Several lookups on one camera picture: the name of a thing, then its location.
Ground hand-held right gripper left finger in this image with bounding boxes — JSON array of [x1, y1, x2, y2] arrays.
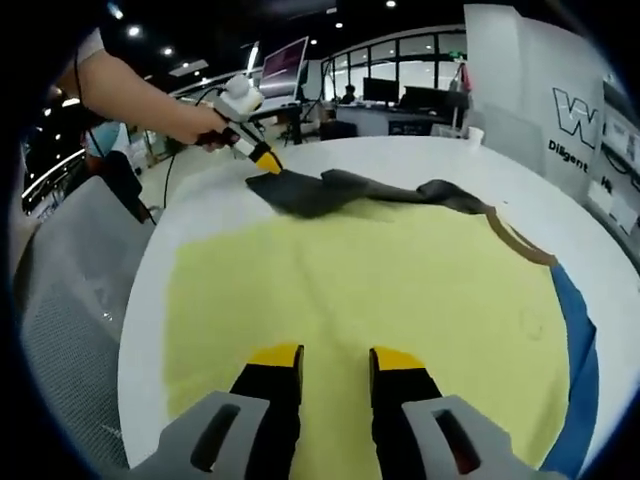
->
[[149, 342, 305, 480]]

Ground round ceiling spotlights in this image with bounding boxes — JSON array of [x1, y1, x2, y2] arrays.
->
[[112, 7, 346, 59]]

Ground metal storage shelf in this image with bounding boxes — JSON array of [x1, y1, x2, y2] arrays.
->
[[597, 74, 640, 241]]

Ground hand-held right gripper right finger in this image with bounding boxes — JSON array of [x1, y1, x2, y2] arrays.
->
[[368, 345, 541, 480]]

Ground person's left hand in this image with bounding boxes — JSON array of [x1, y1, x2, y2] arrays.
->
[[172, 107, 235, 154]]

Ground black tripod stand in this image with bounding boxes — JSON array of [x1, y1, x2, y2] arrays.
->
[[279, 99, 321, 147]]

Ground black computer monitor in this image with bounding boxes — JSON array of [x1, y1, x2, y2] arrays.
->
[[363, 77, 401, 109], [402, 85, 454, 109]]

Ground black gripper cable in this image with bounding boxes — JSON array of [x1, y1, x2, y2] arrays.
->
[[73, 47, 174, 209]]

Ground grey mesh chair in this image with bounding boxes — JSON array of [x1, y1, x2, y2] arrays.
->
[[14, 174, 161, 471]]

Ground yellow blue grey garment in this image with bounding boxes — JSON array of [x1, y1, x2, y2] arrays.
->
[[167, 167, 601, 480]]

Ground large display screen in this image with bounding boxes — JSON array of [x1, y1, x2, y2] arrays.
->
[[259, 35, 310, 99]]

